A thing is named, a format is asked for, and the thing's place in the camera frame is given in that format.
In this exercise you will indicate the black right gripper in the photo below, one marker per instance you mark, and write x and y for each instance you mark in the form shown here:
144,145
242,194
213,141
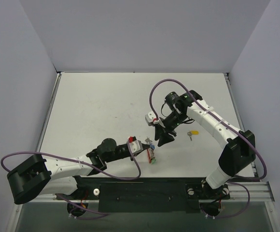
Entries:
165,129

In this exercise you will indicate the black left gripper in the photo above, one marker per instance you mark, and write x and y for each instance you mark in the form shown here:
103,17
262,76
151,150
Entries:
125,150

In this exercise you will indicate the keyring bunch with coloured tags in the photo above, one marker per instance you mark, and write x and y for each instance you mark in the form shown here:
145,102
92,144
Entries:
150,151

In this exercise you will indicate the key with yellow tag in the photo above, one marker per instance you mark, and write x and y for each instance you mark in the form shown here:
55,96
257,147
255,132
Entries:
191,133

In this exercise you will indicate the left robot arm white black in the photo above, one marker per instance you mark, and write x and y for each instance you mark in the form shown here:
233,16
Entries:
44,173

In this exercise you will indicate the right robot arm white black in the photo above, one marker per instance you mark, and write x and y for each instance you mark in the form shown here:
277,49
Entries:
237,145

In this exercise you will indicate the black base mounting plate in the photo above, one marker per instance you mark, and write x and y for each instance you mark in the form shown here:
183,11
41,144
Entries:
146,195

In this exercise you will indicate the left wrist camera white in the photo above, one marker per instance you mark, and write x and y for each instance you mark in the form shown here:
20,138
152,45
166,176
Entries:
134,146

